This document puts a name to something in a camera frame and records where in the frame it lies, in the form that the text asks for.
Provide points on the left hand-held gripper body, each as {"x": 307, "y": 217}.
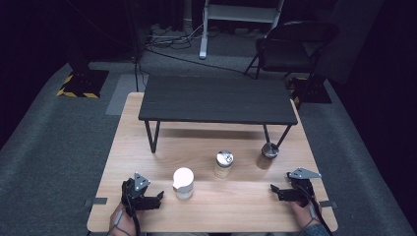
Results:
{"x": 131, "y": 193}

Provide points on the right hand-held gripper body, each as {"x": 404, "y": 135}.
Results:
{"x": 303, "y": 190}

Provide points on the white-lidded glass jar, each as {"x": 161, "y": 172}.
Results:
{"x": 183, "y": 182}

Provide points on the dark jar silver lid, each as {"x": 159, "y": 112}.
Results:
{"x": 269, "y": 150}

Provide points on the silver-lidded jar yellow powder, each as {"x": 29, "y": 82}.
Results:
{"x": 224, "y": 164}

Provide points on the black shelf riser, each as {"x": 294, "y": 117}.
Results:
{"x": 216, "y": 100}

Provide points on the person's right hand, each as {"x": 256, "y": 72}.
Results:
{"x": 303, "y": 213}

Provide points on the person's left hand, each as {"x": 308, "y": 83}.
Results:
{"x": 123, "y": 223}

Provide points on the grey tape strip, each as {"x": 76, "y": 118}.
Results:
{"x": 327, "y": 204}
{"x": 100, "y": 201}

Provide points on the black hazard-striped stand base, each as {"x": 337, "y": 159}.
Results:
{"x": 311, "y": 91}
{"x": 87, "y": 83}

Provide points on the black stand pole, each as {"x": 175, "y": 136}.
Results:
{"x": 136, "y": 49}

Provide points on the black folding chair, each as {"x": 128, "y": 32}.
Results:
{"x": 295, "y": 42}

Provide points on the white metal stand frame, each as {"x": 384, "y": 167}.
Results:
{"x": 241, "y": 13}

